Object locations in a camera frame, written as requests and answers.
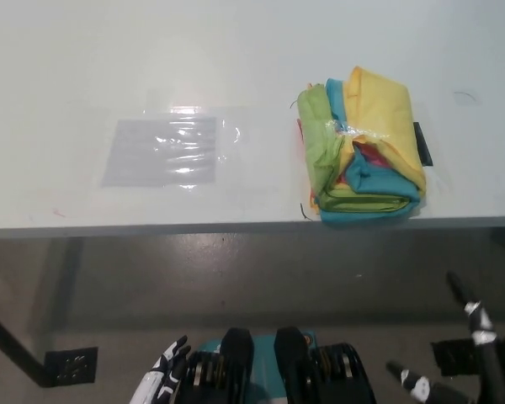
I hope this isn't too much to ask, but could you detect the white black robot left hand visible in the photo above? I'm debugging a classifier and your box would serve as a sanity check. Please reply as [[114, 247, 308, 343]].
[[128, 335, 193, 404]]

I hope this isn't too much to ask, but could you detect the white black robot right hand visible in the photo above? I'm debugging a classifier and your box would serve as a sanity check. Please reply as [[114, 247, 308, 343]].
[[385, 271, 505, 404]]

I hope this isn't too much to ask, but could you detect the teal microfibre cloth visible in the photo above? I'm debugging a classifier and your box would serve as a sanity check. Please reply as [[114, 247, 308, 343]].
[[317, 77, 426, 225]]

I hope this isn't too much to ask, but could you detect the black teal robot torso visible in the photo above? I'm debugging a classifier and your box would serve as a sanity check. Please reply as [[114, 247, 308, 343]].
[[180, 326, 378, 404]]

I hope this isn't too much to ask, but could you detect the black tape strip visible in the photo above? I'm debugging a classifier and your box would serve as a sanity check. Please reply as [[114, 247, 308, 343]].
[[412, 121, 434, 167]]

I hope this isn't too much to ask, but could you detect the clear tape piece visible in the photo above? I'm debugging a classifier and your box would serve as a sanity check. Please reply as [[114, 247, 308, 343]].
[[324, 119, 391, 141]]

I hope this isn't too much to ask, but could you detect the clear plastic cover sheet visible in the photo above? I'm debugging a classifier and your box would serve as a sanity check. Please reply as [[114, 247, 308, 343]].
[[95, 105, 242, 194]]

